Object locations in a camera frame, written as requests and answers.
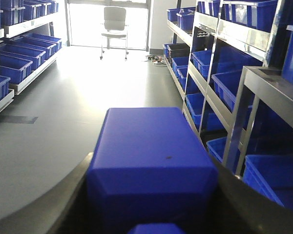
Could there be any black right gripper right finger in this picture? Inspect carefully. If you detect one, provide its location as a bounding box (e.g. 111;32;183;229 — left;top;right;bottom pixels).
209;159;293;234

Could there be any steel shelf rack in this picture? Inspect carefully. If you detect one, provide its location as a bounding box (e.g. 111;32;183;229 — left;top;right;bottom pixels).
0;0;63;112
167;0;293;211

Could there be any left steel shelf rack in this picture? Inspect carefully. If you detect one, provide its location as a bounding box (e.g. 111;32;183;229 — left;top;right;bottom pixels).
0;0;63;112

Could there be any grey office chair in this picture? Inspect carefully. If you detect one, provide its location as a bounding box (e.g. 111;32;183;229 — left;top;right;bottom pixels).
101;6;129;61

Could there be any right steel shelf rack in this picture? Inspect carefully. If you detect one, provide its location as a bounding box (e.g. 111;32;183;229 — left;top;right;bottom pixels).
167;0;293;211

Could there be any small blue plastic bin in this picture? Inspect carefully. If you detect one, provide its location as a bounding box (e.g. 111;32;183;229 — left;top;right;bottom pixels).
86;107;218;234

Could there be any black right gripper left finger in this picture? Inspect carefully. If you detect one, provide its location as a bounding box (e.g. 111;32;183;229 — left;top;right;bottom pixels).
0;153;93;234

